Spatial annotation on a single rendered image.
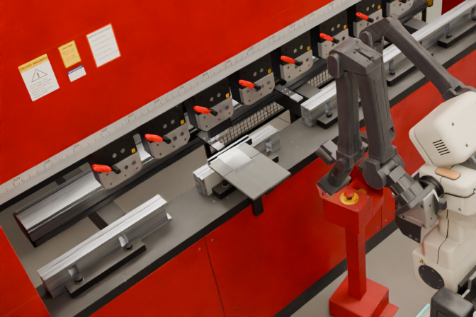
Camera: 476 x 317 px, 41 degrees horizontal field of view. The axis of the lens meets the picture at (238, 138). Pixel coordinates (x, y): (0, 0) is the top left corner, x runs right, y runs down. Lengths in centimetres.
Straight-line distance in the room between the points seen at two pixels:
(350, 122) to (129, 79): 69
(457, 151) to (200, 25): 88
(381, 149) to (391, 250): 153
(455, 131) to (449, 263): 52
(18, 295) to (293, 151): 122
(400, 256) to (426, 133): 149
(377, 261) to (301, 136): 93
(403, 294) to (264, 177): 115
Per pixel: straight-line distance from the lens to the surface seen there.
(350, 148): 194
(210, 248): 242
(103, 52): 191
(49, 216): 243
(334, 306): 302
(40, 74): 185
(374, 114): 179
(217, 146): 246
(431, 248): 221
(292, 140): 263
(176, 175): 392
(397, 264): 328
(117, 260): 228
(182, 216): 239
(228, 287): 263
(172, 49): 204
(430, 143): 192
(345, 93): 183
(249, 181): 228
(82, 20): 185
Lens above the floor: 254
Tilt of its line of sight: 38 degrees down
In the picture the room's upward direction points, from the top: 11 degrees counter-clockwise
